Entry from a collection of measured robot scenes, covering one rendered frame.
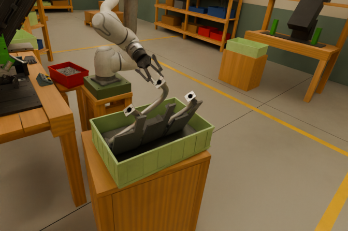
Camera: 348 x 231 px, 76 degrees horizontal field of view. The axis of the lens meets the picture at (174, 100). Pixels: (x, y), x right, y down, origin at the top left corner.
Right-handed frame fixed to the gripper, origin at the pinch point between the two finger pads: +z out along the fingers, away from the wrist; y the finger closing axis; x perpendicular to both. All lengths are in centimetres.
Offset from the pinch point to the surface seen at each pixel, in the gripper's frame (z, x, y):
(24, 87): -83, 17, -86
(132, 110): 8.0, -7.8, -17.0
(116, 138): 10.4, -1.3, -33.0
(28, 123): -38, 2, -79
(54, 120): -33, 10, -68
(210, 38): -285, 455, 148
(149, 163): 25.7, 14.7, -31.0
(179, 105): -5, 51, -4
